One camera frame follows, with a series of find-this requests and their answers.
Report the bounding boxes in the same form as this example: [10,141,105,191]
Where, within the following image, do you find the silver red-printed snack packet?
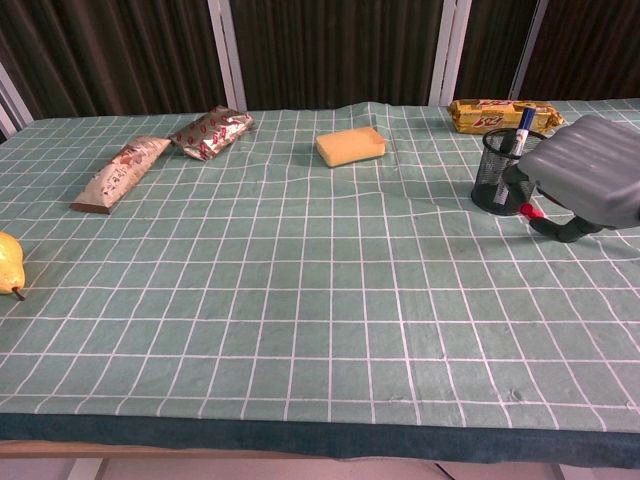
[168,104,255,162]

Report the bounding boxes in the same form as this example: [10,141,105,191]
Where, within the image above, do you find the black mesh pen holder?
[470,127,550,217]

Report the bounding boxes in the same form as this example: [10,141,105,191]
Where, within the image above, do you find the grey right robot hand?
[502,114,640,245]

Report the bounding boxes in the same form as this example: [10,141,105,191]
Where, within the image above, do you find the yellow pear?
[0,230,27,302]

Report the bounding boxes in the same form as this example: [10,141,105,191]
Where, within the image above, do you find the dark pleated screen panel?
[452,0,540,101]
[517,0,640,102]
[228,0,445,111]
[0,0,229,144]

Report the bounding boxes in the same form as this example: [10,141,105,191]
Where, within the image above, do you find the green grid tablecloth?
[0,97,640,470]

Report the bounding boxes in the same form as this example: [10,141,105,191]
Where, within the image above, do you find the white screen frame post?
[428,0,474,107]
[508,0,550,101]
[0,62,35,139]
[207,0,249,112]

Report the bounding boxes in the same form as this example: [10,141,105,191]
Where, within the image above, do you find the beige snack packet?
[69,134,173,216]

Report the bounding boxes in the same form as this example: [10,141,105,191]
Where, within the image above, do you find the yellow sponge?
[314,126,388,169]

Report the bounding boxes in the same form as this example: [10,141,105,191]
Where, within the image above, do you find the gold snack packet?
[446,98,567,136]

